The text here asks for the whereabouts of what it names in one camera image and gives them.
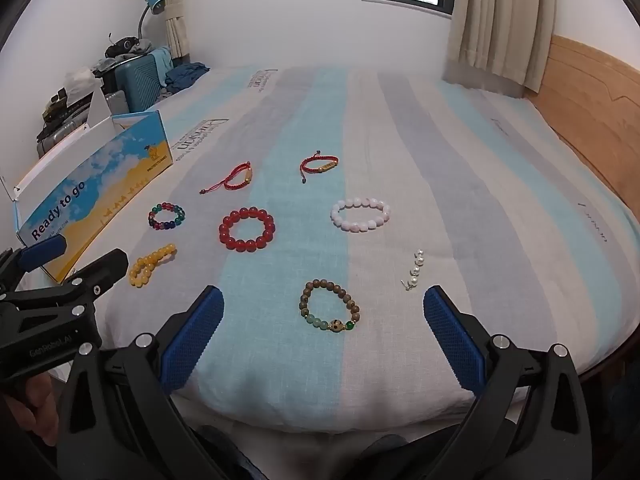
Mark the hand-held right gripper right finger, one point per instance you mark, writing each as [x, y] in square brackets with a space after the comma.
[452, 339]

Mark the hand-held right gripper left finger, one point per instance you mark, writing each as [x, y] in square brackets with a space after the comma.
[196, 337]

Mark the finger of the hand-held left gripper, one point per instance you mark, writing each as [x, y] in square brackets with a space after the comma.
[45, 252]
[102, 270]

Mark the blue and yellow cardboard box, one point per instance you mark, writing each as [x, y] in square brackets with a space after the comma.
[100, 180]

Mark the person's left hand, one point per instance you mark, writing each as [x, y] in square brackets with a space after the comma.
[31, 402]

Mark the white pearl strand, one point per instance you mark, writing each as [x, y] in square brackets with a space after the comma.
[416, 267]

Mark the silver suitcase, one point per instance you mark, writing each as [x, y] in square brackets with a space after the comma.
[65, 127]

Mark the striped bed blanket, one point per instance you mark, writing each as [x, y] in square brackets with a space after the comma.
[400, 170]

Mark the teal ribbed suitcase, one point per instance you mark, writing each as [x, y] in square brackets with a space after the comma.
[140, 82]

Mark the dark blue folded clothes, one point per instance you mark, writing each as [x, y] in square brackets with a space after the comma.
[186, 76]

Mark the dark clothes pile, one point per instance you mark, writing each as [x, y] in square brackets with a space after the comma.
[125, 50]

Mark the light teal cloth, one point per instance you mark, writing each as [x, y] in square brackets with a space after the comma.
[161, 60]

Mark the blue desk lamp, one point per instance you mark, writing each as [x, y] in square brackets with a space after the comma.
[156, 5]

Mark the wooden headboard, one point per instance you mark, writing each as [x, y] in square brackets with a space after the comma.
[590, 105]

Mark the tied narrow beige curtain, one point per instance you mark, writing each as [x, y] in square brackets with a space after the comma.
[175, 5]

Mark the wide beige curtain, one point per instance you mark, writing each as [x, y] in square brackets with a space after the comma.
[492, 20]

